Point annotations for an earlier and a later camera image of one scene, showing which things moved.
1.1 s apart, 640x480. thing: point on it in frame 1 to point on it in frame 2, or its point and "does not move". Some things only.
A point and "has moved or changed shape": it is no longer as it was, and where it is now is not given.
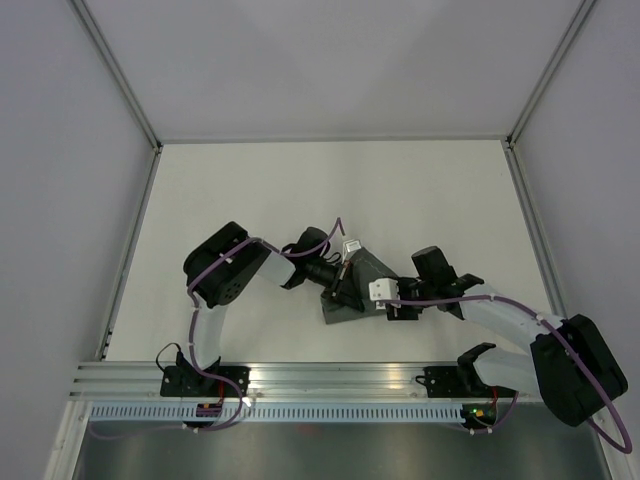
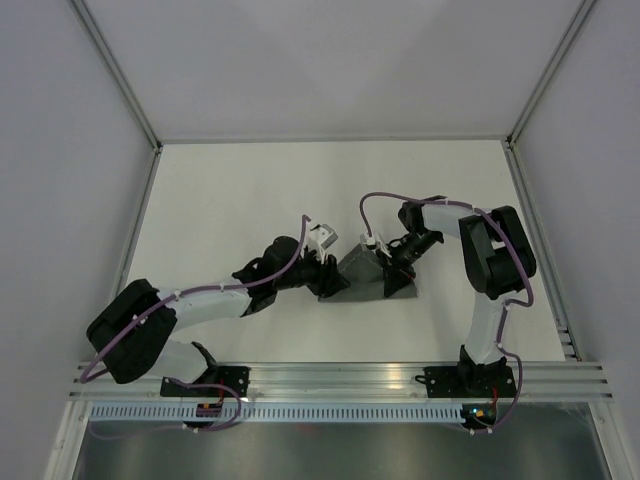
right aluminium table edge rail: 534,230 does not move
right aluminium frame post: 540,89 does not move
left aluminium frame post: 115,70 does not move
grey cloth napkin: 363,269 has moved or changed shape
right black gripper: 403,313 to 396,275
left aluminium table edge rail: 130,251 does not move
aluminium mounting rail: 280,382 does not move
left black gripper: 335,291 to 329,281
